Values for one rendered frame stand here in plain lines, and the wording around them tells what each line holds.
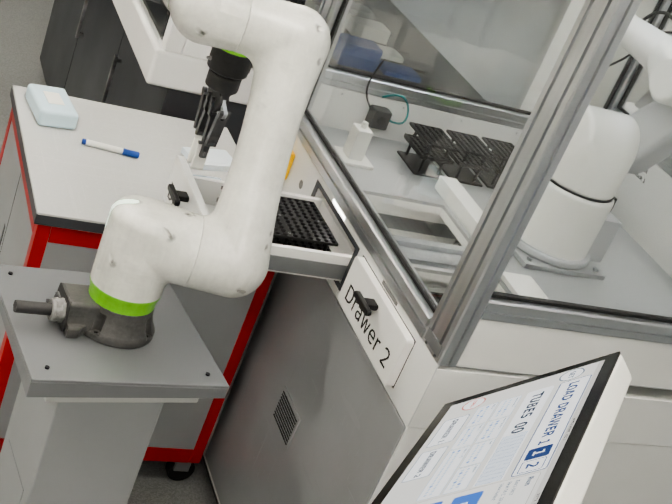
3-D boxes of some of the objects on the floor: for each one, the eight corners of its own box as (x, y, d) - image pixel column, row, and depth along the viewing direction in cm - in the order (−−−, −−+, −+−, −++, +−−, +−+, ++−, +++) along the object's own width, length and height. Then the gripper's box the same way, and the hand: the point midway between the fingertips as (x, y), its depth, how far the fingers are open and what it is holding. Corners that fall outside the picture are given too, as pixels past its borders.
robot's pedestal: (-46, 690, 214) (45, 388, 181) (-68, 572, 236) (10, 282, 203) (101, 670, 230) (211, 389, 197) (68, 561, 252) (162, 292, 219)
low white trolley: (-38, 483, 261) (37, 212, 227) (-48, 326, 309) (12, 84, 276) (193, 492, 287) (290, 250, 253) (150, 346, 335) (227, 127, 302)
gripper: (253, 90, 237) (219, 184, 247) (230, 60, 248) (199, 152, 258) (221, 84, 233) (188, 180, 243) (200, 54, 244) (169, 147, 254)
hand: (198, 152), depth 249 cm, fingers closed
